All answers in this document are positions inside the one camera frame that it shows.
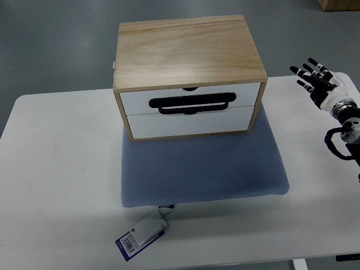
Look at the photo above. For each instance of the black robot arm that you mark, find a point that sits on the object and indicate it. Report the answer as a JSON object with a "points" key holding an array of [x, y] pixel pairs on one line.
{"points": [[347, 113]]}

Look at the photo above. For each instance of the black table bracket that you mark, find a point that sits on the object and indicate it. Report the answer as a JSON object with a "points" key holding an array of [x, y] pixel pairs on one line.
{"points": [[347, 257]]}

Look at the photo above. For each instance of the white drawer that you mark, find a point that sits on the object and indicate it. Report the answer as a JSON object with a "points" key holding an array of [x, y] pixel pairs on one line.
{"points": [[137, 103]]}

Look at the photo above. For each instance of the black drawer handle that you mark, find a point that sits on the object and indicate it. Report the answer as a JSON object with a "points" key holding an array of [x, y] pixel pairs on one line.
{"points": [[192, 104]]}

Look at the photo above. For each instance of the blue-grey mesh cushion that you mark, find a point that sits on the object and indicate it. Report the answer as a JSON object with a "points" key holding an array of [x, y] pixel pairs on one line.
{"points": [[206, 168]]}

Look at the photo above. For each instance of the white and blue price tag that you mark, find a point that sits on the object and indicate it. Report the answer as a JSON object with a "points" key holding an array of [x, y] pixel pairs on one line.
{"points": [[144, 233]]}

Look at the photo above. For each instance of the cardboard box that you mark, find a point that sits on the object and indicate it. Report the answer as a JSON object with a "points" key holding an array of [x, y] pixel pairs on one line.
{"points": [[339, 5]]}

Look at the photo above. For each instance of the white table leg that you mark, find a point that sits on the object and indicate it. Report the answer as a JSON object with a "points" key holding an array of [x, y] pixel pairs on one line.
{"points": [[299, 264]]}

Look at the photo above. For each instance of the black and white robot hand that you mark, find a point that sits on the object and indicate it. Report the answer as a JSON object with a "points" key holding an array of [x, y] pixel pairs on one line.
{"points": [[327, 91]]}

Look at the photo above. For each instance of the wooden drawer cabinet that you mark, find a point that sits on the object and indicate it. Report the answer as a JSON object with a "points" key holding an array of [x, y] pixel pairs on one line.
{"points": [[188, 54]]}

